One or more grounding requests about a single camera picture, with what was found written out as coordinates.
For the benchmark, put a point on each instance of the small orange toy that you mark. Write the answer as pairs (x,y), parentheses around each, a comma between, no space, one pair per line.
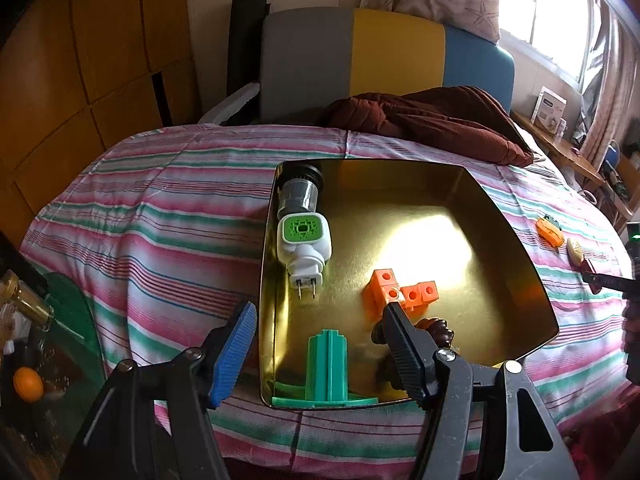
(549,230)

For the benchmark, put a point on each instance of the green plastic stand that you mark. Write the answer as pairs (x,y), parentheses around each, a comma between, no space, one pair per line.
(327,370)

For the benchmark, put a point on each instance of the dark red small piece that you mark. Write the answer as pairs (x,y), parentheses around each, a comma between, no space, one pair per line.
(590,265)

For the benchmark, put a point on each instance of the orange fruit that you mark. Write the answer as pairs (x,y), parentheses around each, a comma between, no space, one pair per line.
(28,384)

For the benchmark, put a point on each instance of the brown wooden bead piece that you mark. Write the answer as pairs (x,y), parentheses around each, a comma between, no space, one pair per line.
(437,332)

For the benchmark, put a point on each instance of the wooden window ledge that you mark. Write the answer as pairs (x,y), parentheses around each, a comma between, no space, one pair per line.
(565,152)

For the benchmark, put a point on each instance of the orange cube block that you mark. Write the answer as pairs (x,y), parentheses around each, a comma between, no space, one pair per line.
(380,290)
(425,292)

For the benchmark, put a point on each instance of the black rolled mat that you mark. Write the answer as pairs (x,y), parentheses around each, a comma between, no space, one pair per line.
(245,45)

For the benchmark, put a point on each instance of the white cardboard box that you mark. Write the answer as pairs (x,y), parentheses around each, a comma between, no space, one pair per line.
(547,107)

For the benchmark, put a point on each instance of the striped bed sheet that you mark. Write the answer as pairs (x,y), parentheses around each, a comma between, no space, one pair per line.
(150,220)

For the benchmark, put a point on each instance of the sheer grey curtain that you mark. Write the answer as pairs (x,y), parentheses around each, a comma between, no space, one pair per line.
(610,85)

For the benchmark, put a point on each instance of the gold tin tray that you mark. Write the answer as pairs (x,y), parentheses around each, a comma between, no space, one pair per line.
(450,260)

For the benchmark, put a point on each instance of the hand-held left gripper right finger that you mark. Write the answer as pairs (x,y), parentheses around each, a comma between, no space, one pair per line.
(405,345)

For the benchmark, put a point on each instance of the grey yellow blue headboard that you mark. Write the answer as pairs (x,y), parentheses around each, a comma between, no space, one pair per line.
(300,60)

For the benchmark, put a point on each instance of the wooden wardrobe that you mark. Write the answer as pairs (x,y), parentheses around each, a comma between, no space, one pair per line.
(100,35)

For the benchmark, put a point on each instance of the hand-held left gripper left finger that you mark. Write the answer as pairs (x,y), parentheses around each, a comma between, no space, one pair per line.
(232,355)

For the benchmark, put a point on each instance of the person's right hand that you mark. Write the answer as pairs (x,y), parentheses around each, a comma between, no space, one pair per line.
(631,330)

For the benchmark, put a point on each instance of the brown quilt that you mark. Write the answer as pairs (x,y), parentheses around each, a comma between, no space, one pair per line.
(440,120)

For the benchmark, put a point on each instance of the green glass side table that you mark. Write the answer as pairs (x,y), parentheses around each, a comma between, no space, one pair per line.
(75,310)

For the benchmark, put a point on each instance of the window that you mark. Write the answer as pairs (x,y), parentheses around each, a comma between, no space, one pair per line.
(545,10)

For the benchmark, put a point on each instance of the red blanket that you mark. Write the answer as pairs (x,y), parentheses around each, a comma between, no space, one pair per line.
(600,440)

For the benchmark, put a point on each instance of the white foam piece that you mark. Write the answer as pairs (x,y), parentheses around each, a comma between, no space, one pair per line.
(230,105)

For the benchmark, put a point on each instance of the cream oval piece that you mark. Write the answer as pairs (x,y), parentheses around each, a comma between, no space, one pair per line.
(575,250)

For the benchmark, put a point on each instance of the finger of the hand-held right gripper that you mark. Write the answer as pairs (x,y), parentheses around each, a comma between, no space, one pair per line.
(615,281)

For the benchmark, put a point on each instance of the gold capped glass bottle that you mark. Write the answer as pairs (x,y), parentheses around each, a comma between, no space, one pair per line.
(30,305)

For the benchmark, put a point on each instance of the white green plug-in repellent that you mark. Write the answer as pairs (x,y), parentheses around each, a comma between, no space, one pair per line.
(302,245)

